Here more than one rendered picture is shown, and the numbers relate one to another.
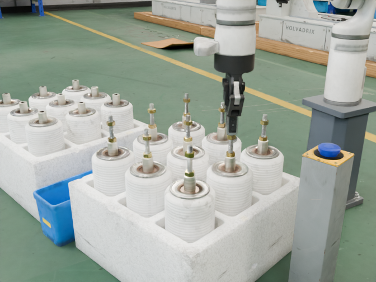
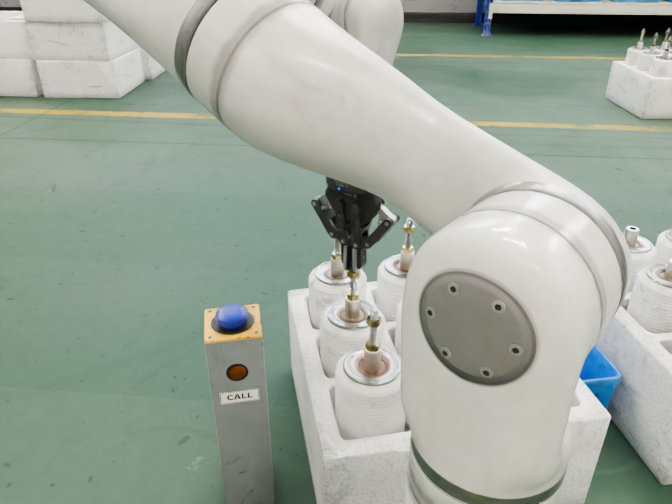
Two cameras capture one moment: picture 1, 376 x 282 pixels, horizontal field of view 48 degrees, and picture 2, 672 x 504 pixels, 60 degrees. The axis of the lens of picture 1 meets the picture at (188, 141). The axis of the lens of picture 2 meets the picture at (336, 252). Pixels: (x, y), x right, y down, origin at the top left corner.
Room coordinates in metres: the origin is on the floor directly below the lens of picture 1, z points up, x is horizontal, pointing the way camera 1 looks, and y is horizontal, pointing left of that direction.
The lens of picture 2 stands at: (1.17, -0.67, 0.75)
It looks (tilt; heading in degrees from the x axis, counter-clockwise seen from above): 29 degrees down; 125
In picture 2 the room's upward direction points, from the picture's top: straight up
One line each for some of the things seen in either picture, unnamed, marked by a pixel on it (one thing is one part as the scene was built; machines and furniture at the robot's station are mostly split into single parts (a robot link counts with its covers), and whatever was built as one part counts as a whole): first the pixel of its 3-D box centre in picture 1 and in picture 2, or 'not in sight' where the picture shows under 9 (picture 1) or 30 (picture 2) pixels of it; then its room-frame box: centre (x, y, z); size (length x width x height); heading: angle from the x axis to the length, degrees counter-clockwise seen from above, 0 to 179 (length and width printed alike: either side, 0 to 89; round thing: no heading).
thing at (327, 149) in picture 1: (328, 151); (232, 318); (0.72, -0.26, 0.32); 0.04 x 0.04 x 0.02
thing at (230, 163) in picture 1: (230, 163); (352, 307); (0.78, -0.09, 0.26); 0.02 x 0.02 x 0.03
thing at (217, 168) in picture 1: (229, 168); (352, 314); (0.78, -0.09, 0.25); 0.08 x 0.08 x 0.01
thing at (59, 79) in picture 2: not in sight; (93, 71); (-1.69, 1.15, 0.09); 0.39 x 0.39 x 0.18; 33
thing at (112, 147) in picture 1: (112, 147); not in sight; (0.86, 0.17, 0.26); 0.02 x 0.02 x 0.03
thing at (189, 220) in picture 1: (189, 230); (337, 318); (0.70, 0.00, 0.16); 0.10 x 0.10 x 0.18
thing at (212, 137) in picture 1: (221, 138); not in sight; (0.95, -0.08, 0.25); 0.08 x 0.08 x 0.01
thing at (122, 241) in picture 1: (187, 214); (421, 387); (0.86, 0.00, 0.09); 0.39 x 0.39 x 0.18; 46
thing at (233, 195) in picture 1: (228, 207); (351, 362); (0.78, -0.09, 0.16); 0.10 x 0.10 x 0.18
